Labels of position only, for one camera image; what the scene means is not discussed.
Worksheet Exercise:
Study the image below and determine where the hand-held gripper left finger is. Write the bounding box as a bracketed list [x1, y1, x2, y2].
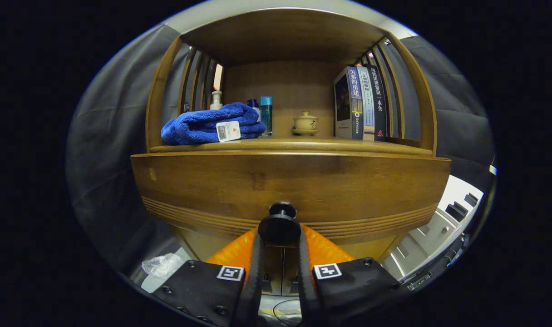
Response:
[151, 227, 265, 327]

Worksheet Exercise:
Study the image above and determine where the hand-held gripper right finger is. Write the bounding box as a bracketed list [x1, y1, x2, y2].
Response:
[296, 225, 401, 327]

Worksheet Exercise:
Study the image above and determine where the black drawer knob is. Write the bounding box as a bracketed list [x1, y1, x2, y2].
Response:
[258, 201, 301, 247]

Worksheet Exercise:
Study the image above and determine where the wooden drawer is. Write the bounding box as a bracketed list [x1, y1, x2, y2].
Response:
[131, 152, 453, 248]

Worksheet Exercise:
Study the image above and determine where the wooden countertop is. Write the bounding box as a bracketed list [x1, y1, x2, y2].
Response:
[150, 138, 435, 157]

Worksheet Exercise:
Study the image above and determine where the wooden cabinet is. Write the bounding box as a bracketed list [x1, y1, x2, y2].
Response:
[144, 8, 439, 296]

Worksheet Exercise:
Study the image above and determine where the clear plastic bag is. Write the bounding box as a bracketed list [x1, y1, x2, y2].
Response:
[142, 253, 186, 278]

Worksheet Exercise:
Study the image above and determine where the black power strip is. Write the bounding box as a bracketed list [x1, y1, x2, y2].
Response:
[399, 234, 469, 291]

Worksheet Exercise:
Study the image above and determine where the beige lidded teacup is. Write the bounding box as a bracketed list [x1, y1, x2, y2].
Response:
[293, 111, 320, 131]

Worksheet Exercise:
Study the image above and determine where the blue towel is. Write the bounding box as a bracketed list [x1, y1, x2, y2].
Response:
[161, 102, 266, 146]

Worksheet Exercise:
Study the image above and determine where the teal bottle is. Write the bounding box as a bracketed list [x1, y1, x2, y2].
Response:
[260, 96, 273, 138]

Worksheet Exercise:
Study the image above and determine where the black backdrop cloth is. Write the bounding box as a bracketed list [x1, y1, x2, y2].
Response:
[66, 23, 494, 277]

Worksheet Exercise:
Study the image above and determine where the light blue spine book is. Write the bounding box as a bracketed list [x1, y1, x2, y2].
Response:
[357, 66, 376, 141]

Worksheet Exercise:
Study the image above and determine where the black spine book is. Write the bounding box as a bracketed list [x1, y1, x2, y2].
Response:
[367, 64, 389, 141]

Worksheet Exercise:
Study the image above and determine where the white unit with black handles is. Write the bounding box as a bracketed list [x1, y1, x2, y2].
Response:
[380, 175, 484, 280]

